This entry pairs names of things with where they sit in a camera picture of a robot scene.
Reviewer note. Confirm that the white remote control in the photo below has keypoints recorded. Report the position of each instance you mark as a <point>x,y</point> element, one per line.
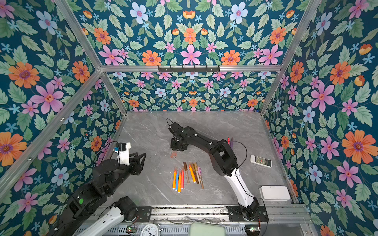
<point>261,161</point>

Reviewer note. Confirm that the white alarm clock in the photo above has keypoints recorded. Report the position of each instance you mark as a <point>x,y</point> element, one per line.
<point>150,229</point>

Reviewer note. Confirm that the white square box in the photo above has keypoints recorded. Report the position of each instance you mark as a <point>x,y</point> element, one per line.
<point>275,193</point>

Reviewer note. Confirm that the black hook rail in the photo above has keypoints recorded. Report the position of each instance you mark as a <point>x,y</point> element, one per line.
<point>184,69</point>

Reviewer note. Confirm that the pale green box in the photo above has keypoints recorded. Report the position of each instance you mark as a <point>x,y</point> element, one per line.
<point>202,229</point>

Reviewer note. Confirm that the blue highlighter pen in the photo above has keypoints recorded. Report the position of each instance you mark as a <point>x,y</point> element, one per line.
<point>177,180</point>

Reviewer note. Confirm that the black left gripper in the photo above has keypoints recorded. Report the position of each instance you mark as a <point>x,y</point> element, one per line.
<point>135,163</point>

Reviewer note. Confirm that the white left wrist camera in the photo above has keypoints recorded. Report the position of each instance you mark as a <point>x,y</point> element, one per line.
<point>122,150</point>

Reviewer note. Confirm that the orange highlighter right group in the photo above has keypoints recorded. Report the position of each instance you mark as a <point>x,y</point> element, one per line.
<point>192,173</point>

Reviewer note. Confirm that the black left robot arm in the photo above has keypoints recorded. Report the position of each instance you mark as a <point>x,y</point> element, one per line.
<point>107,177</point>

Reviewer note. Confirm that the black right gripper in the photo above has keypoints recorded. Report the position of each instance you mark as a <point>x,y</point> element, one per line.
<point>178,139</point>

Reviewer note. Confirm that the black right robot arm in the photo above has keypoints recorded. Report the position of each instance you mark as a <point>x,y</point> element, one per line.
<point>224,162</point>

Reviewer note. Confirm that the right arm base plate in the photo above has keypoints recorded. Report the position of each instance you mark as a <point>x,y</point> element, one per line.
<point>242,214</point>

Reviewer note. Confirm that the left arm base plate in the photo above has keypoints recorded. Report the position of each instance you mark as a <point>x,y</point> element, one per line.
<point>141,214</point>

